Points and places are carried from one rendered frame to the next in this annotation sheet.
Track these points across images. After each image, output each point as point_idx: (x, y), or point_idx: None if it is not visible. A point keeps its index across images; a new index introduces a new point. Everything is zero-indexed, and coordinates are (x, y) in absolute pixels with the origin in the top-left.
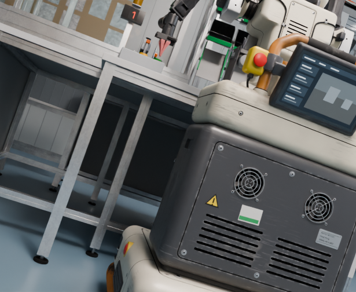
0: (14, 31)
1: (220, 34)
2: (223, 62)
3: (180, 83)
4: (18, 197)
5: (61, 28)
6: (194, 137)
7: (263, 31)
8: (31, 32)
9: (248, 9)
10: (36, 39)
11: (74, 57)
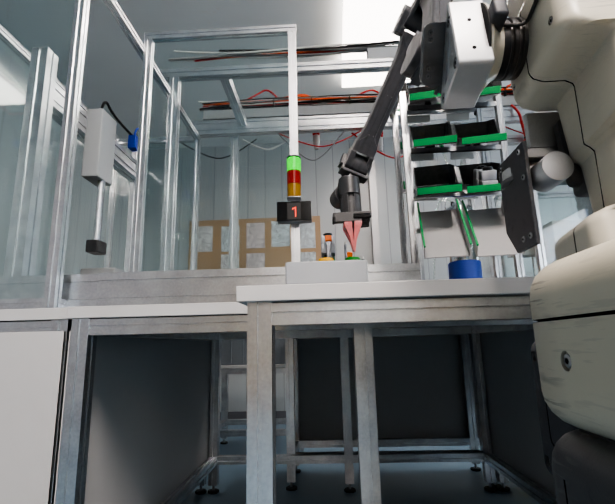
0: (105, 311)
1: (431, 185)
2: (458, 220)
3: (415, 283)
4: None
5: (184, 274)
6: None
7: (572, 76)
8: (140, 300)
9: (508, 47)
10: (143, 308)
11: (213, 312)
